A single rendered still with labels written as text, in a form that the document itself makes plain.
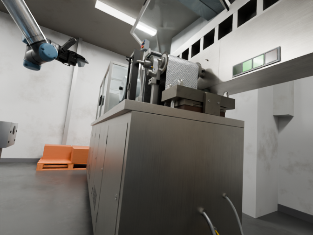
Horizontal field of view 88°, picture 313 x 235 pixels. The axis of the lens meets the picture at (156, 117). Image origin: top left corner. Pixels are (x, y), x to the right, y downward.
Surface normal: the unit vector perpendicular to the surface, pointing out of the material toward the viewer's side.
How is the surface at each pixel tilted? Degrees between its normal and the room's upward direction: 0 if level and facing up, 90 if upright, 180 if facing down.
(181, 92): 90
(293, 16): 90
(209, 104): 90
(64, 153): 90
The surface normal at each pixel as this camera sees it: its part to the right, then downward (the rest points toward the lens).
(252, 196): -0.84, -0.14
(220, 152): 0.42, -0.07
